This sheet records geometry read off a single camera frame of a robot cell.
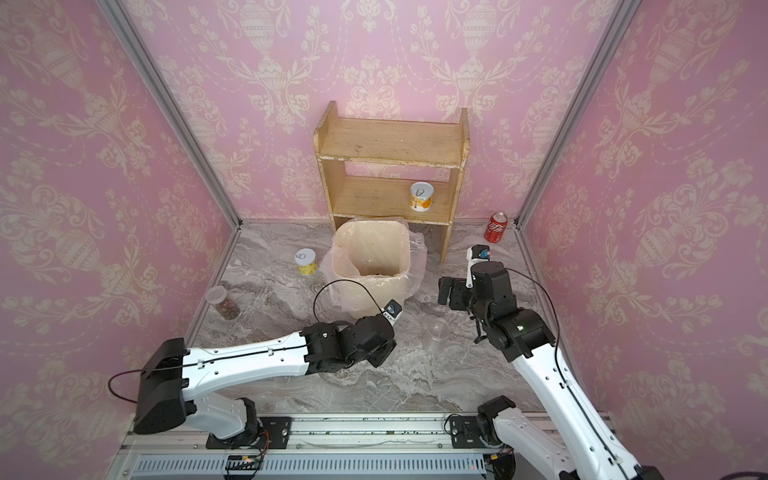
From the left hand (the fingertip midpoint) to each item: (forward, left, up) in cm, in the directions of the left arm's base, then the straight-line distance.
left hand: (388, 339), depth 76 cm
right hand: (+10, -17, +13) cm, 23 cm away
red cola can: (+44, -38, -4) cm, 59 cm away
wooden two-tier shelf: (+59, -1, +11) cm, 60 cm away
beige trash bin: (+28, +6, -6) cm, 30 cm away
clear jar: (+13, +50, -9) cm, 53 cm away
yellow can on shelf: (+40, -9, +14) cm, 44 cm away
